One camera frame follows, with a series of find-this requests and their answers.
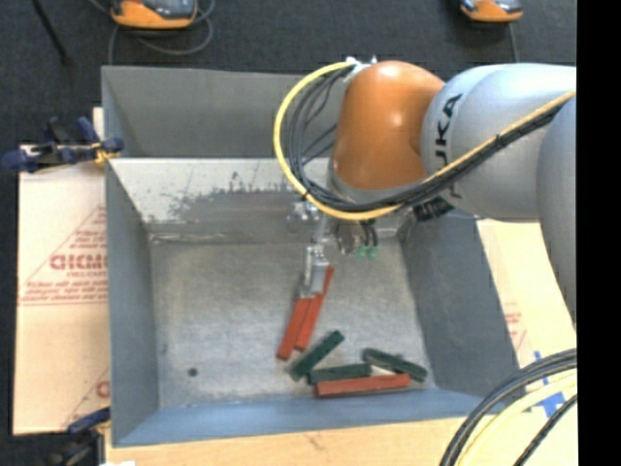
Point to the brown cardboard board red print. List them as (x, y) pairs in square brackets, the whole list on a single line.
[(58, 309)]

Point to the grey metal bin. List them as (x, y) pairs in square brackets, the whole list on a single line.
[(218, 309)]

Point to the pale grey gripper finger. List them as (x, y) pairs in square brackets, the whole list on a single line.
[(309, 272), (320, 277)]

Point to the dark green flat block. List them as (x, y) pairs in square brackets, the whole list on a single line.
[(339, 373), (317, 355), (395, 364)]

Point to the red-brown flat block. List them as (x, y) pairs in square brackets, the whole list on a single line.
[(293, 328), (313, 316), (364, 386)]

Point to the black cylinder on white bracket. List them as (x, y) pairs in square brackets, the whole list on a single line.
[(432, 209)]

